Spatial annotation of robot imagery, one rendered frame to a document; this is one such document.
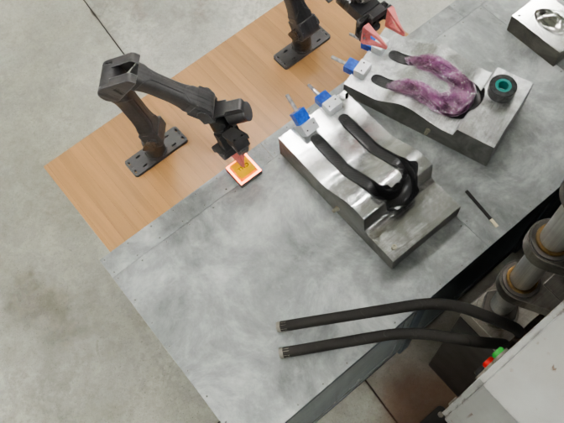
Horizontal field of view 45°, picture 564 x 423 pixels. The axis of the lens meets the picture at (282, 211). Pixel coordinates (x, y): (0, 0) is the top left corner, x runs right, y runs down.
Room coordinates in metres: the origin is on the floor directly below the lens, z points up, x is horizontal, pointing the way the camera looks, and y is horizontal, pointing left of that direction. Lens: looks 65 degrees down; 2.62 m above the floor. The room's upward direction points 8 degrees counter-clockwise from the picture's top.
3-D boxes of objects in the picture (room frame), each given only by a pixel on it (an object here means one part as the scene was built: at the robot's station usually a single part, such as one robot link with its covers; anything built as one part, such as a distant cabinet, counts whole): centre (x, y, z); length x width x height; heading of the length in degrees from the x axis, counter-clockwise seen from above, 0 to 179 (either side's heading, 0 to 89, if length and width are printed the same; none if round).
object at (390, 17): (1.15, -0.34, 1.19); 0.09 x 0.07 x 0.07; 33
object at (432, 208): (0.90, -0.26, 0.87); 0.50 x 0.26 x 0.14; 32
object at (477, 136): (1.16, -0.52, 0.86); 0.50 x 0.26 x 0.11; 49
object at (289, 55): (1.43, -0.14, 0.84); 0.20 x 0.07 x 0.08; 123
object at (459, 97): (1.16, -0.51, 0.90); 0.26 x 0.18 x 0.08; 49
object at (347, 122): (0.92, -0.26, 0.92); 0.35 x 0.16 x 0.09; 32
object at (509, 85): (1.09, -0.69, 0.93); 0.08 x 0.08 x 0.04
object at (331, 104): (1.17, -0.17, 0.89); 0.13 x 0.05 x 0.05; 32
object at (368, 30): (1.13, -0.31, 1.19); 0.09 x 0.07 x 0.07; 33
